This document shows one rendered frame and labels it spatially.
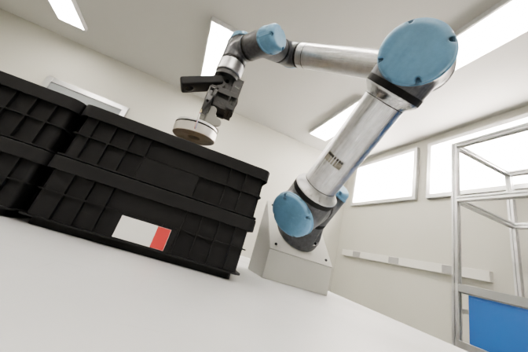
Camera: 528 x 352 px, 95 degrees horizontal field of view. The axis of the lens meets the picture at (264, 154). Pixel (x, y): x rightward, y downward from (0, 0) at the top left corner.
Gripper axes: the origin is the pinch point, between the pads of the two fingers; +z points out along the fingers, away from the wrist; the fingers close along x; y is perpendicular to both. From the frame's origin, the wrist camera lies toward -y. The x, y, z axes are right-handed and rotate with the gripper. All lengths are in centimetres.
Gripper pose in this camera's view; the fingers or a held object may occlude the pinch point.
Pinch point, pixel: (195, 133)
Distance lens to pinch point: 65.8
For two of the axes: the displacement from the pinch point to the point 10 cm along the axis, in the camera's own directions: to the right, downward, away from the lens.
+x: -2.9, 2.8, 9.1
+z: -2.7, 8.9, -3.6
